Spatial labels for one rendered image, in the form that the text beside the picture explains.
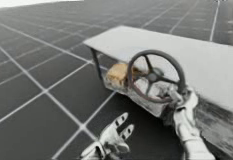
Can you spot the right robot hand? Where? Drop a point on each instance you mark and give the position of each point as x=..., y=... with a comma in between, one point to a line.
x=184, y=100

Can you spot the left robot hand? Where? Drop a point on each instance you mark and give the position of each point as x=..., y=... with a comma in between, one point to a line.
x=113, y=137

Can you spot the dark steering wheel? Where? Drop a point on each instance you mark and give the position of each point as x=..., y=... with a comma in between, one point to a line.
x=154, y=76

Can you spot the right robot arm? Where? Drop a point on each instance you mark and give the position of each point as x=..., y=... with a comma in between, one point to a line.
x=193, y=140

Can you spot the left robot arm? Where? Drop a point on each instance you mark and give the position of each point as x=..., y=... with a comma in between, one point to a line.
x=89, y=153

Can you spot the grey cart with brown box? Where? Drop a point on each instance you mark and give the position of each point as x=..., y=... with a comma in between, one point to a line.
x=194, y=63

